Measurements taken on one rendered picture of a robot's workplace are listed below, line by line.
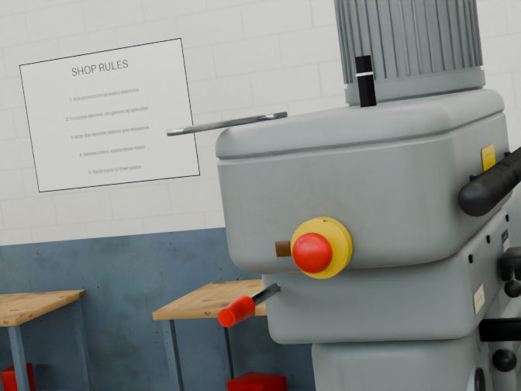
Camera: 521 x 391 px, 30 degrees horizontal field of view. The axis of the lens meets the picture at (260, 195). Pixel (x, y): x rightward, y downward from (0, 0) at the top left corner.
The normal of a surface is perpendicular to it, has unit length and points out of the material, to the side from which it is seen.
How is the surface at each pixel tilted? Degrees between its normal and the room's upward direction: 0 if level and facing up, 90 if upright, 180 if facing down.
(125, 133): 90
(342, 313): 90
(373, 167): 90
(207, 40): 90
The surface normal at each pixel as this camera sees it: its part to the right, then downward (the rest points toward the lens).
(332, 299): -0.37, 0.14
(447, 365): 0.29, 0.05
